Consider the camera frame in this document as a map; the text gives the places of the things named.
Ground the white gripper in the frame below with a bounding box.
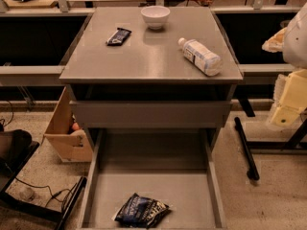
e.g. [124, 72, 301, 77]
[266, 69, 307, 130]

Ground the blue chip bag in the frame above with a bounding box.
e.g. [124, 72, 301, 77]
[112, 193, 170, 229]

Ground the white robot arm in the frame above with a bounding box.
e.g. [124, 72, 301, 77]
[262, 4, 307, 130]

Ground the open grey middle drawer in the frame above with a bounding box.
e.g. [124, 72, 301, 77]
[77, 129, 226, 230]

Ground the grey drawer cabinet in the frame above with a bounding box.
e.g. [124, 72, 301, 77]
[59, 5, 244, 230]

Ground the closed grey top drawer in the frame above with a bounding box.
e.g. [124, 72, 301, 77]
[70, 101, 231, 128]

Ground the dark bag on left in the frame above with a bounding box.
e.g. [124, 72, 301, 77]
[0, 129, 32, 175]

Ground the black metal stand leg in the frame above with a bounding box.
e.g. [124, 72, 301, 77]
[234, 117, 260, 181]

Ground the white plastic bottle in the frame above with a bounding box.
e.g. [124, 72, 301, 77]
[177, 37, 222, 77]

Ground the white ceramic bowl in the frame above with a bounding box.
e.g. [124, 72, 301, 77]
[141, 6, 170, 30]

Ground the dark snack bar wrapper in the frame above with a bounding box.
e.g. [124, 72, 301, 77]
[106, 28, 131, 46]

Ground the orange fruit in box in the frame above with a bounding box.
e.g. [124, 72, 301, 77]
[71, 123, 80, 131]

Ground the cardboard box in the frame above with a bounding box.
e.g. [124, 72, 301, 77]
[44, 89, 92, 162]

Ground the black cart base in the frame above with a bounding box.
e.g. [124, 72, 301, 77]
[0, 141, 88, 230]

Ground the black cable on floor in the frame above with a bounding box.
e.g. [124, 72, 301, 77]
[13, 176, 80, 211]

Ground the grey metal rail left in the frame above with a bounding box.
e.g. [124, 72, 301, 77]
[0, 66, 64, 86]

